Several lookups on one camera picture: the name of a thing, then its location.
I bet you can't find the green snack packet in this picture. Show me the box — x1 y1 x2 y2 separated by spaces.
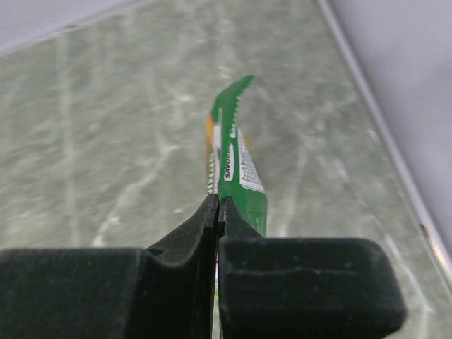
206 75 268 236

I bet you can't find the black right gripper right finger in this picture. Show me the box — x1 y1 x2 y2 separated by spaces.
218 197 406 338

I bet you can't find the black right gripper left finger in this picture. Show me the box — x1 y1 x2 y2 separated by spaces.
1 194 216 338

